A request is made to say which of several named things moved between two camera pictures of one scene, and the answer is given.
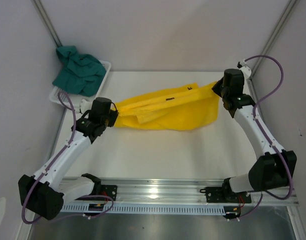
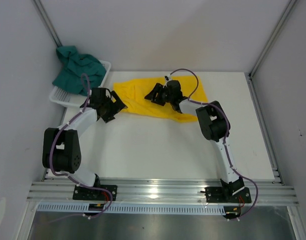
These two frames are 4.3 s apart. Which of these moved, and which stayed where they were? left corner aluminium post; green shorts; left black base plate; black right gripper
Moved: black right gripper
Stayed: green shorts; left black base plate; left corner aluminium post
